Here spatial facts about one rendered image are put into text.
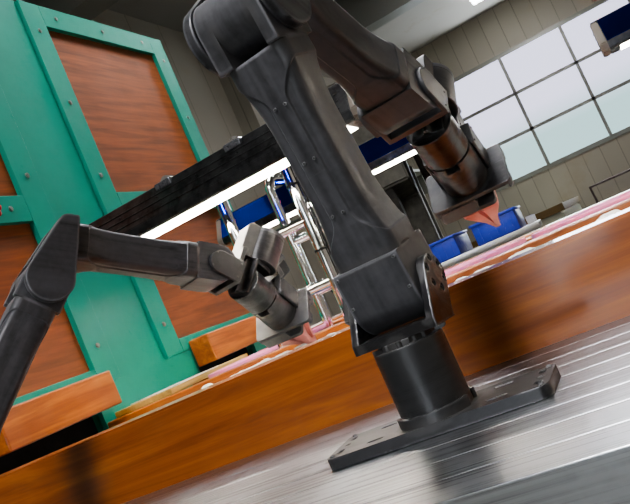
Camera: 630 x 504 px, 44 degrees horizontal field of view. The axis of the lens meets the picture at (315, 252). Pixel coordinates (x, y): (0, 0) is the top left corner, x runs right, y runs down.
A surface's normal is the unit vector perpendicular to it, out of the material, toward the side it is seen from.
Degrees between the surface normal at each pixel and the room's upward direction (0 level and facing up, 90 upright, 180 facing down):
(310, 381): 90
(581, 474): 90
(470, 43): 90
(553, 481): 90
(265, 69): 100
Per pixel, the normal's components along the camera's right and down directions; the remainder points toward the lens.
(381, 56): 0.67, -0.37
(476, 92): -0.38, 0.10
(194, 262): 0.54, -0.25
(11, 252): 0.84, -0.40
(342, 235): -0.43, 0.32
